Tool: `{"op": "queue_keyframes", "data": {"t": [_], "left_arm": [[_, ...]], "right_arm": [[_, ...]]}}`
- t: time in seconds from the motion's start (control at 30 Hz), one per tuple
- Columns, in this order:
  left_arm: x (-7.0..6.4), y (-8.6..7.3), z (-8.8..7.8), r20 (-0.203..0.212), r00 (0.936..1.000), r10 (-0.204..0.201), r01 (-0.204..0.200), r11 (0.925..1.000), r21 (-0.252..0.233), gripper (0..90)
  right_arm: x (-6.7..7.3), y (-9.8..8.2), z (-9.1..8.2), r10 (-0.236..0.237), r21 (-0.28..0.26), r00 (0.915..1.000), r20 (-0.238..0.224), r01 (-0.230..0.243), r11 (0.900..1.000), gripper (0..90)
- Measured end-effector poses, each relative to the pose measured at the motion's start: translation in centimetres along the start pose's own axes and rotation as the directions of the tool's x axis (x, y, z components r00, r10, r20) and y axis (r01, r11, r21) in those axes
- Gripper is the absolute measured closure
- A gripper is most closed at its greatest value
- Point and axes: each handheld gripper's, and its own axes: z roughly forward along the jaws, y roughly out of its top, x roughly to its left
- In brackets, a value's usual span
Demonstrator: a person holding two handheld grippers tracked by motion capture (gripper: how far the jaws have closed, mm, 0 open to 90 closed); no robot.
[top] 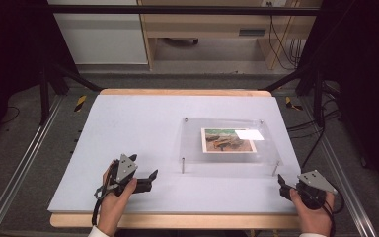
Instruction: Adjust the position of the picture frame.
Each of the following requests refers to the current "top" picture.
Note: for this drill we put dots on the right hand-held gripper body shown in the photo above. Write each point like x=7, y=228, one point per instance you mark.
x=311, y=196

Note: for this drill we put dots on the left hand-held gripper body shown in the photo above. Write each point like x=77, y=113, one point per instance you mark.
x=124, y=169

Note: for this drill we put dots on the clear acrylic photo frame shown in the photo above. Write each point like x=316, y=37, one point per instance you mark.
x=194, y=141

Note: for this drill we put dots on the boat painting picture card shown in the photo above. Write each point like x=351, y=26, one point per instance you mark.
x=223, y=145

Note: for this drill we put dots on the person's right hand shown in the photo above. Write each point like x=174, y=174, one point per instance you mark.
x=312, y=220

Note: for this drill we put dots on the person's left hand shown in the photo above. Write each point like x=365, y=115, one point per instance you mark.
x=110, y=210

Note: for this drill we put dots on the white table mat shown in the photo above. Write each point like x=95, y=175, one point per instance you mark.
x=128, y=125

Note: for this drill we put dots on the wooden table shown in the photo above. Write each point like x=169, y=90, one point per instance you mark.
x=177, y=222

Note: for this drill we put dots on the white shirt sleeve cuff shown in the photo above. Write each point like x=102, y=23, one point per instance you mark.
x=96, y=232

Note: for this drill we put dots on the yellow clamp right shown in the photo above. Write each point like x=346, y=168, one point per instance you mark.
x=288, y=102

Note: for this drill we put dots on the black metal stand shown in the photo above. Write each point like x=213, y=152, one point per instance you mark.
x=318, y=98
x=44, y=98

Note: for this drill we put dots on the white cabinet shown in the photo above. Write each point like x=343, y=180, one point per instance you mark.
x=102, y=39

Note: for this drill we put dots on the dark curtain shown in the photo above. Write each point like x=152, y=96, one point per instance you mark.
x=368, y=65
x=6, y=49

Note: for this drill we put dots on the light wooden desk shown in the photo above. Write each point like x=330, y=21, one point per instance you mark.
x=210, y=24

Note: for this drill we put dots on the grey desk label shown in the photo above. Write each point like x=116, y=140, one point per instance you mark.
x=252, y=32

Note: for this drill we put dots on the aluminium floor rail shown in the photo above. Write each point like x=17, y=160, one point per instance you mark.
x=358, y=217
x=19, y=171

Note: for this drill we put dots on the black horizontal frame bar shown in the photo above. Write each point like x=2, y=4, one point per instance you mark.
x=177, y=10

